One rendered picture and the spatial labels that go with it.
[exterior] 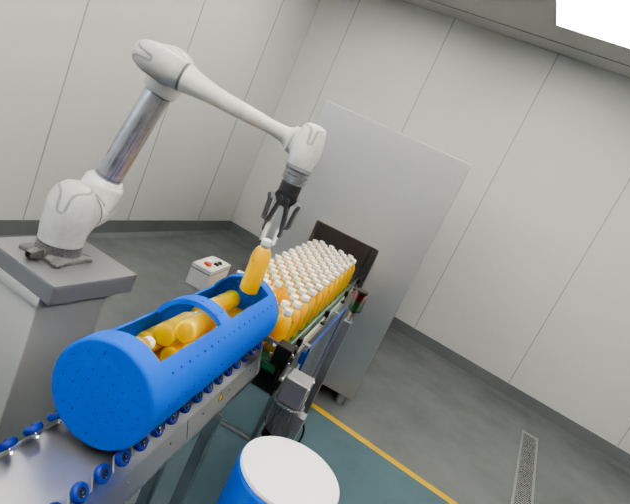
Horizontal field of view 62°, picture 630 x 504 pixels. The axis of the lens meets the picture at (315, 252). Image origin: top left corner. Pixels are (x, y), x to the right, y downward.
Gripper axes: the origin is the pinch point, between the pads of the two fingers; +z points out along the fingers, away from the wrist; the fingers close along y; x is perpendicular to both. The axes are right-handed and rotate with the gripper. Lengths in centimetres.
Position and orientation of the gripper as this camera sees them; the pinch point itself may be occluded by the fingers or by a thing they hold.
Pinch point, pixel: (270, 234)
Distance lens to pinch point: 187.9
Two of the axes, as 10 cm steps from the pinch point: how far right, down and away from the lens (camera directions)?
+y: 8.7, 4.5, -1.8
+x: 2.7, -1.3, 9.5
